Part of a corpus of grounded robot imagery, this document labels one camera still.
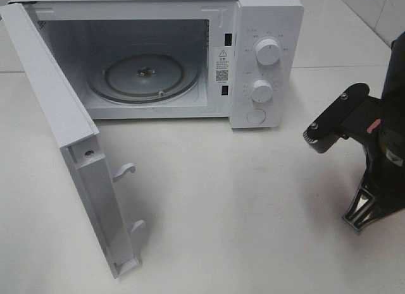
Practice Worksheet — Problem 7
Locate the white microwave door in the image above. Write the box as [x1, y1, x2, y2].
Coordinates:
[1, 3, 146, 278]

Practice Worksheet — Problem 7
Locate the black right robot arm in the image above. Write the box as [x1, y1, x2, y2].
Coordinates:
[303, 35, 404, 234]

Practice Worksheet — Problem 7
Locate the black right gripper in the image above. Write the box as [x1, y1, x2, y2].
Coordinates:
[302, 83, 405, 235]

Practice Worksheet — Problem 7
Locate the glass microwave turntable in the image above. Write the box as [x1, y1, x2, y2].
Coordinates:
[86, 43, 206, 104]

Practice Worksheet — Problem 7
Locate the white microwave oven body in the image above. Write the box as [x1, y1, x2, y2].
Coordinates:
[6, 0, 304, 128]

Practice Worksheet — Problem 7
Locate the upper white power knob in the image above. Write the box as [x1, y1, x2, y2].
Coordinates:
[254, 36, 281, 66]

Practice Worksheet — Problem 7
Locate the lower white timer knob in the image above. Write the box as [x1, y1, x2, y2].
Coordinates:
[251, 79, 274, 103]

